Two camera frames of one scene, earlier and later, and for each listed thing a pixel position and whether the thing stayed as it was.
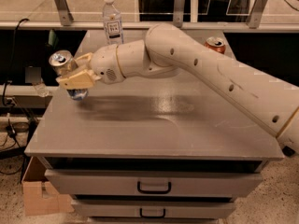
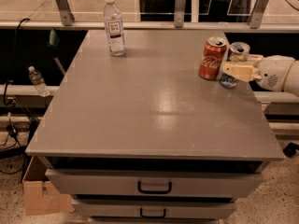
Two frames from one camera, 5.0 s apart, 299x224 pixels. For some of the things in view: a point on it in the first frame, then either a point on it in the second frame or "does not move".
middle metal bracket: [179, 2] does not move
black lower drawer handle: [151, 217] does not move
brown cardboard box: [40, 197] does not move
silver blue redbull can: [63, 62] → [237, 52]
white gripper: [104, 63] → [273, 71]
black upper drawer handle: [154, 191] does not move
